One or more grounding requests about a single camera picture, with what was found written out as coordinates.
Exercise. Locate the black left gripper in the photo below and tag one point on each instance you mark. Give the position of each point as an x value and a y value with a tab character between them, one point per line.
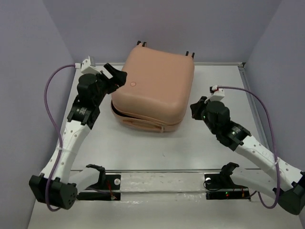
120	77

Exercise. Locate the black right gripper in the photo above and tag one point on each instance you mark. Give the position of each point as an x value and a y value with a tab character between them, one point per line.
196	107

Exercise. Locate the pink hard-shell suitcase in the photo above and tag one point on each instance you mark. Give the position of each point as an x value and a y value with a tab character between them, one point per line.
157	89

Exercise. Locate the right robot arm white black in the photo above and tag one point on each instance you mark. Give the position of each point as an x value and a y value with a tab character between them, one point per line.
286	183

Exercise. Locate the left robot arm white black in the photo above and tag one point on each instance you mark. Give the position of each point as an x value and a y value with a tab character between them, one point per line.
55	186

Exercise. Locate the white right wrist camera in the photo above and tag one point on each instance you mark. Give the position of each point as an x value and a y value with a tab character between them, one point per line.
216	94

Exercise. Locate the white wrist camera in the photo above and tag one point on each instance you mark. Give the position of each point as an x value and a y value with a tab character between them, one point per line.
88	66
216	94

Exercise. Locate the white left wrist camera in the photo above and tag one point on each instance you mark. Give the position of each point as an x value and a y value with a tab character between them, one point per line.
88	66

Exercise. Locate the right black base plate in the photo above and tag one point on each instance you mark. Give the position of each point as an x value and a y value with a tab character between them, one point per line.
221	188

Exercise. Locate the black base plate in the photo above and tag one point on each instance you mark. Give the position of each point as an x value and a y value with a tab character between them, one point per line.
108	191
221	188

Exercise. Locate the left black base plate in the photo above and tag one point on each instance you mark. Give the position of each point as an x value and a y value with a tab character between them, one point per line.
108	191

